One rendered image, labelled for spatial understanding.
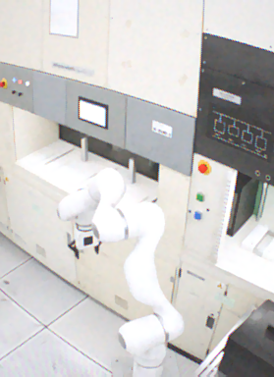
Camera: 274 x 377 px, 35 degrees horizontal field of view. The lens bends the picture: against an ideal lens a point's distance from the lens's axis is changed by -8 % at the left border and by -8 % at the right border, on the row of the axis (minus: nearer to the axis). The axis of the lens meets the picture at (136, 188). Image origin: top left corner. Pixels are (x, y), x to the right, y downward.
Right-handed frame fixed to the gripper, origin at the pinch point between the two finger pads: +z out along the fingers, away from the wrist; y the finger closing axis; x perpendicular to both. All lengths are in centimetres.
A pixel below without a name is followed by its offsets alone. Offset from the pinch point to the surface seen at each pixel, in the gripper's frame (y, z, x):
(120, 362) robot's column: -6, 25, -46
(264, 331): 43, 0, -75
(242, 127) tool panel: 58, -59, -21
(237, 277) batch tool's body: 63, 15, -31
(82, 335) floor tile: 3, 101, 32
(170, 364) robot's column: 13, 25, -57
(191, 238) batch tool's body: 51, 5, -4
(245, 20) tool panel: 56, -104, -18
